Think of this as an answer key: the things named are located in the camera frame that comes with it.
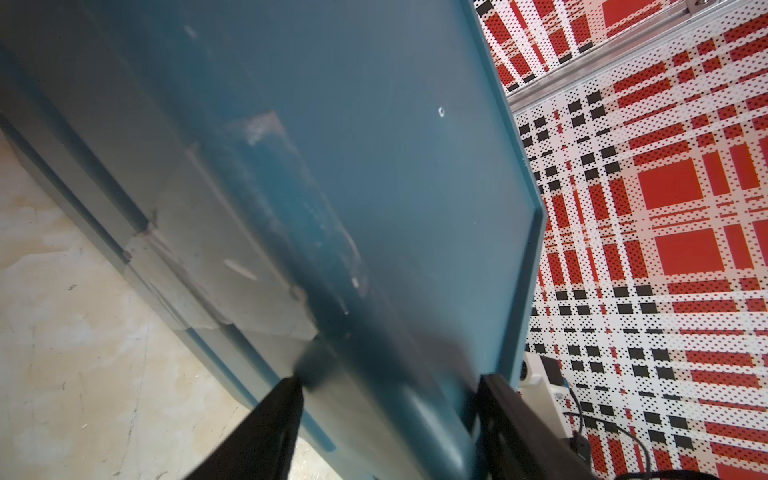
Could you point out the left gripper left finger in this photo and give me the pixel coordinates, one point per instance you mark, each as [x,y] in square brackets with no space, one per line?
[263,444]

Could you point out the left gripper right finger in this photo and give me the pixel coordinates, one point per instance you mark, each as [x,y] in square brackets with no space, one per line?
[516,443]

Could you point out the teal drawer cabinet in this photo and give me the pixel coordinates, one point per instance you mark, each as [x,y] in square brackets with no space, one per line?
[328,201]

